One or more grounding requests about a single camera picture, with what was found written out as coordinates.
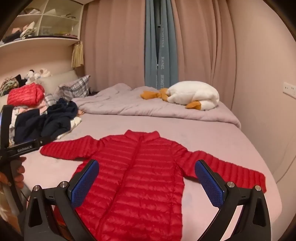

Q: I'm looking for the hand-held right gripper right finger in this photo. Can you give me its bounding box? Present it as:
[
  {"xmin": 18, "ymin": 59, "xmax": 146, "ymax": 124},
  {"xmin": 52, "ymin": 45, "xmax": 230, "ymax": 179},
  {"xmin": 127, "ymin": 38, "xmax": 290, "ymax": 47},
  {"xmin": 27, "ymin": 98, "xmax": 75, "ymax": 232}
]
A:
[{"xmin": 195, "ymin": 159, "xmax": 271, "ymax": 241}]

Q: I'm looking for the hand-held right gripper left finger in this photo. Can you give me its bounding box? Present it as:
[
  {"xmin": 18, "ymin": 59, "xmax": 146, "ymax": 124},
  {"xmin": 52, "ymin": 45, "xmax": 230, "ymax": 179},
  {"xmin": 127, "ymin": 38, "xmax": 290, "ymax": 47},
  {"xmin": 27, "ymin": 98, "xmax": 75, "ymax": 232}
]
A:
[{"xmin": 24, "ymin": 159, "xmax": 100, "ymax": 241}]

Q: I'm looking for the red down jacket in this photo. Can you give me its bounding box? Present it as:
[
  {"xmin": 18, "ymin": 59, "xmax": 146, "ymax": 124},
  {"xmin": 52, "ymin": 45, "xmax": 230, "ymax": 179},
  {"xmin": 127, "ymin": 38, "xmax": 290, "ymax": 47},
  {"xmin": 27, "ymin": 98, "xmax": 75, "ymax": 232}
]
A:
[
  {"xmin": 40, "ymin": 130, "xmax": 267, "ymax": 241},
  {"xmin": 7, "ymin": 83, "xmax": 45, "ymax": 108}
]

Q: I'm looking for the person's left hand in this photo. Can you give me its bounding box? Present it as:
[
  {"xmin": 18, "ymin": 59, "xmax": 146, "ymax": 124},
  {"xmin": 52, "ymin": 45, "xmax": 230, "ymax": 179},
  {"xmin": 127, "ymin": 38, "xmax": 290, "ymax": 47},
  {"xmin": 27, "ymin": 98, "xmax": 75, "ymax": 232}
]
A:
[{"xmin": 0, "ymin": 157, "xmax": 26, "ymax": 187}]

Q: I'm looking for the dark navy garment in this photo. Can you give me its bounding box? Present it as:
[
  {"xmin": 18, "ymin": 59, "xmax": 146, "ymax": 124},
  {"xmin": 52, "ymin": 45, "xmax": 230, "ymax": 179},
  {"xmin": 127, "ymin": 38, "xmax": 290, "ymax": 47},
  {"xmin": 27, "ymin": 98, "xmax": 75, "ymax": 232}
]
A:
[{"xmin": 13, "ymin": 108, "xmax": 47, "ymax": 146}]

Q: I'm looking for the bed with pink sheet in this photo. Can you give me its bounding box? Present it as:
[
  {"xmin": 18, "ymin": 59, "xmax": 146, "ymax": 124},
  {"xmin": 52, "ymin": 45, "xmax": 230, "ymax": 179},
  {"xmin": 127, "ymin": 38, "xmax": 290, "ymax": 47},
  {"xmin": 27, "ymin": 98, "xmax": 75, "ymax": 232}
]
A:
[{"xmin": 0, "ymin": 70, "xmax": 284, "ymax": 241}]

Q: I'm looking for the navy blue hooded garment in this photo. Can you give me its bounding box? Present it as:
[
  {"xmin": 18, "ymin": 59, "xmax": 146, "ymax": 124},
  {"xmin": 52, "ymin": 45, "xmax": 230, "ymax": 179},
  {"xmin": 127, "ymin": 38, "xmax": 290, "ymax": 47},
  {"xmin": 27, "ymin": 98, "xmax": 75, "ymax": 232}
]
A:
[{"xmin": 40, "ymin": 98, "xmax": 78, "ymax": 139}]

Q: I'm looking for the folded red down jacket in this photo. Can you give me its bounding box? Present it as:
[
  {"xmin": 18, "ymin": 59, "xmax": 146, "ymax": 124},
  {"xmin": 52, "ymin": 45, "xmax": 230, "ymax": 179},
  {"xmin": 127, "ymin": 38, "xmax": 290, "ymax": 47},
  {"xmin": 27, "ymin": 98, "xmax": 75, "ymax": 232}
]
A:
[{"xmin": 7, "ymin": 83, "xmax": 45, "ymax": 108}]

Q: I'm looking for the white garment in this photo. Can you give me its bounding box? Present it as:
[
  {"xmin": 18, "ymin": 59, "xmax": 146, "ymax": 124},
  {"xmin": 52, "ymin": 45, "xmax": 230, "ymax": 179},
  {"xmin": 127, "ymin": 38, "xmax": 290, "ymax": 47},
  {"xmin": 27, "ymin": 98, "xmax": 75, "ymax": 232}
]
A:
[{"xmin": 57, "ymin": 117, "xmax": 82, "ymax": 139}]

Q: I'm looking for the floral patterned cloth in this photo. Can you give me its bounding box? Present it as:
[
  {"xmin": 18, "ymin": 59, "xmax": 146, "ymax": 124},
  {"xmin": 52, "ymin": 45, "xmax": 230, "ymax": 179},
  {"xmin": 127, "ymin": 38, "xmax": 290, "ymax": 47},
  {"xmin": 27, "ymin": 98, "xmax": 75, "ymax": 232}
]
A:
[{"xmin": 0, "ymin": 76, "xmax": 19, "ymax": 96}]

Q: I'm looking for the white dog plush toy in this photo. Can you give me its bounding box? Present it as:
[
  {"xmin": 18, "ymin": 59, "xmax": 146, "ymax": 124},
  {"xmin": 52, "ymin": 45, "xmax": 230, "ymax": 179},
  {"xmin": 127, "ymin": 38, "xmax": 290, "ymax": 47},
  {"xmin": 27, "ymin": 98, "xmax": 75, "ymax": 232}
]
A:
[{"xmin": 25, "ymin": 70, "xmax": 41, "ymax": 85}]

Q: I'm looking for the beige pillow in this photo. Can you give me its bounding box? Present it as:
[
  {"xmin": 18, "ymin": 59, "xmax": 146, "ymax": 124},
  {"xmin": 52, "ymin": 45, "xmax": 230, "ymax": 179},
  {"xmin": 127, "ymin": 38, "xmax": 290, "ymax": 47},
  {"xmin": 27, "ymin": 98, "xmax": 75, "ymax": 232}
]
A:
[{"xmin": 38, "ymin": 70, "xmax": 79, "ymax": 93}]

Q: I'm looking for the plaid pillow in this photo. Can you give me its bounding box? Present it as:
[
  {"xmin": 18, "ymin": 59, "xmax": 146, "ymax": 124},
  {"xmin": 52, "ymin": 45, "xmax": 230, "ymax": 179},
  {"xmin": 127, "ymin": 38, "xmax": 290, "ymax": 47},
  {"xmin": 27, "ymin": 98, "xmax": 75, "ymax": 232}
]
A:
[{"xmin": 45, "ymin": 75, "xmax": 91, "ymax": 106}]

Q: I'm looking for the grey comforter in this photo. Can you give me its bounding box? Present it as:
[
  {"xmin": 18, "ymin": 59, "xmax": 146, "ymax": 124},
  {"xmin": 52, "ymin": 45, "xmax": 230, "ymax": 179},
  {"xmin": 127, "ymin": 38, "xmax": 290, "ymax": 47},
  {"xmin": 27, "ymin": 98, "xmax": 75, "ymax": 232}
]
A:
[{"xmin": 72, "ymin": 83, "xmax": 241, "ymax": 130}]

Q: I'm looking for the white goose plush toy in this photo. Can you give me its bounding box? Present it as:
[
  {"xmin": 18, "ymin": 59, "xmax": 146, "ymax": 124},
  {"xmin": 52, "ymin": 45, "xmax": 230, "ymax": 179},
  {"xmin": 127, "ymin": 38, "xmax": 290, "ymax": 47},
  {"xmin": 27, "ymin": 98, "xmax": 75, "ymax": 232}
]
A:
[{"xmin": 141, "ymin": 81, "xmax": 220, "ymax": 112}]

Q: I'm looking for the yellow hanging cloth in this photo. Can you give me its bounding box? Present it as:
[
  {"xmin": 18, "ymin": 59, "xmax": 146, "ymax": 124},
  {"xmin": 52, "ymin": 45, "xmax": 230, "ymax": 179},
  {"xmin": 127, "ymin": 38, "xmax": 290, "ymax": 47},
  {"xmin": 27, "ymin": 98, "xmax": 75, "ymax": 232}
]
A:
[{"xmin": 72, "ymin": 41, "xmax": 84, "ymax": 68}]

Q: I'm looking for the white crumpled cloth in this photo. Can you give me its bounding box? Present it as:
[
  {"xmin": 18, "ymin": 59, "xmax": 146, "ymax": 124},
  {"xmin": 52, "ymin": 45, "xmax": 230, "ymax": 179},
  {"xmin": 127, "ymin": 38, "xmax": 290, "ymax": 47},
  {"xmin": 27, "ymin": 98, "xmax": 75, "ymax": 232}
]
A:
[{"xmin": 20, "ymin": 22, "xmax": 38, "ymax": 39}]

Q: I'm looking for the pink curtain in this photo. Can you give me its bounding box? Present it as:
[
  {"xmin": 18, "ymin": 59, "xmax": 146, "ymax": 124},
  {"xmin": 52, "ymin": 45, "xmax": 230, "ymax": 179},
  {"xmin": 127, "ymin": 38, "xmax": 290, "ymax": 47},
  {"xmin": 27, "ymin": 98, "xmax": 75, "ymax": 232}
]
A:
[
  {"xmin": 171, "ymin": 0, "xmax": 241, "ymax": 93},
  {"xmin": 84, "ymin": 0, "xmax": 148, "ymax": 90}
]

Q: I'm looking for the blue-grey curtain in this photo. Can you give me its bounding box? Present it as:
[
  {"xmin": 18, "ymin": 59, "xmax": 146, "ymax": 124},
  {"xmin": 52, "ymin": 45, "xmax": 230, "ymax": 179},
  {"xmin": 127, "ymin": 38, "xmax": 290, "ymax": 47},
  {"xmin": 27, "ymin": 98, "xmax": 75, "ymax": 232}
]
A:
[{"xmin": 144, "ymin": 0, "xmax": 178, "ymax": 90}]

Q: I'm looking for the white wall shelf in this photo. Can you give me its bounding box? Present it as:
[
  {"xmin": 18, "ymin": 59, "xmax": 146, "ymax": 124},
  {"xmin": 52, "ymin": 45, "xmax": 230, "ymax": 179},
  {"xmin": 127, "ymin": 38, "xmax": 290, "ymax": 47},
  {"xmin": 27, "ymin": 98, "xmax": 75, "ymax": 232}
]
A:
[{"xmin": 0, "ymin": 0, "xmax": 84, "ymax": 48}]

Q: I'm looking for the white wall socket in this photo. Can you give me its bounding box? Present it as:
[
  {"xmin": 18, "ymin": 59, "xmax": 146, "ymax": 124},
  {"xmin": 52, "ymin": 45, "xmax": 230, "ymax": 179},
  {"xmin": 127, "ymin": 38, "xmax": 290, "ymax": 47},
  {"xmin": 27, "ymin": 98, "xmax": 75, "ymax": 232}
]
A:
[{"xmin": 283, "ymin": 82, "xmax": 296, "ymax": 98}]

